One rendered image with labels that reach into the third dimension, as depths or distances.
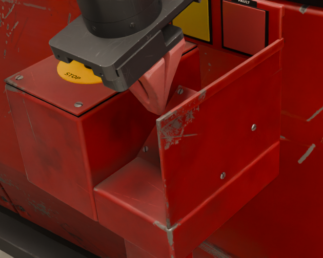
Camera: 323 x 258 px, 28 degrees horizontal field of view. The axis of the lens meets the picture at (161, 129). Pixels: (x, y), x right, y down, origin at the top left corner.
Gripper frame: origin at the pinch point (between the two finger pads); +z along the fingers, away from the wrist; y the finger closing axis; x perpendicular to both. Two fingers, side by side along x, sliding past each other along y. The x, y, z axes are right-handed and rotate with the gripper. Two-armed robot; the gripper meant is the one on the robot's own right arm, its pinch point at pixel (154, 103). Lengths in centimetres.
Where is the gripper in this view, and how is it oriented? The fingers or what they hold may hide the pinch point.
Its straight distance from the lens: 52.9
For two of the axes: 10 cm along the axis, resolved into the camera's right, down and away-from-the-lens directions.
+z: 2.3, 6.9, 6.9
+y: 6.4, -6.4, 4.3
